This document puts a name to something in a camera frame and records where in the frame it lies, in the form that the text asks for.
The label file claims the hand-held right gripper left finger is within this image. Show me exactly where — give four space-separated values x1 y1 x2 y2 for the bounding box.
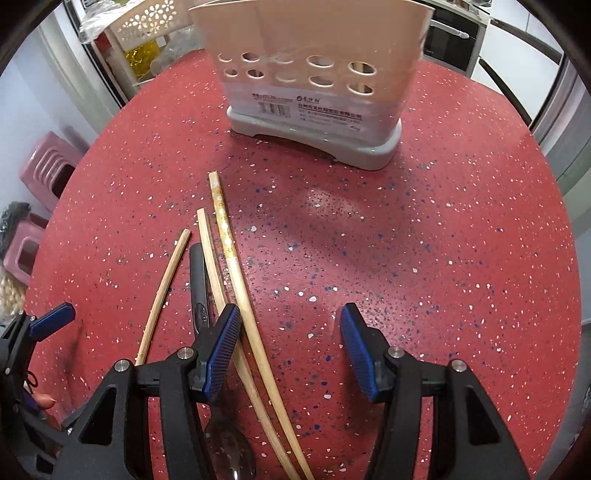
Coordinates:
54 304 243 480

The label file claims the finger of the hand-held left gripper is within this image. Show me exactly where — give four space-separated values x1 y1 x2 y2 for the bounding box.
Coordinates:
28 302 77 340

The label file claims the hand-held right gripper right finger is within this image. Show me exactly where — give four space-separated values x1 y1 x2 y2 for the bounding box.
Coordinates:
339 303 532 480

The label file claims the grey handled metal spoon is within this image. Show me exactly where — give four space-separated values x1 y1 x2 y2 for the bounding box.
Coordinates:
188 243 257 480

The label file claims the bamboo chopstick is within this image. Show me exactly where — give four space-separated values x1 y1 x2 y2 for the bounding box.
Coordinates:
208 172 315 480
196 208 298 480
135 228 192 367

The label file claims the beige utensil holder grey base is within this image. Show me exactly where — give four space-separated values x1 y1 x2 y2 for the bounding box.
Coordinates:
188 0 435 171

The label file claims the clear plastic bag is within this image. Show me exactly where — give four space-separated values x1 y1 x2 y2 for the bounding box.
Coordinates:
0 271 25 320

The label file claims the pink plastic stool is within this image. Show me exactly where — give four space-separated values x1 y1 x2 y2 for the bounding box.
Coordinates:
19 131 85 210
2 212 49 282

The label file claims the yellow cooking oil bottle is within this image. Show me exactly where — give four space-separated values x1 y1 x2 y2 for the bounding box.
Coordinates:
124 39 162 77

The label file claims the beige plastic basket cart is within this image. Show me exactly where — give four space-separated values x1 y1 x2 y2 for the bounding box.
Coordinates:
78 0 195 88

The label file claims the black built-in oven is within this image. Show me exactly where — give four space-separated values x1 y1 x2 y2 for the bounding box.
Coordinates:
422 0 490 77

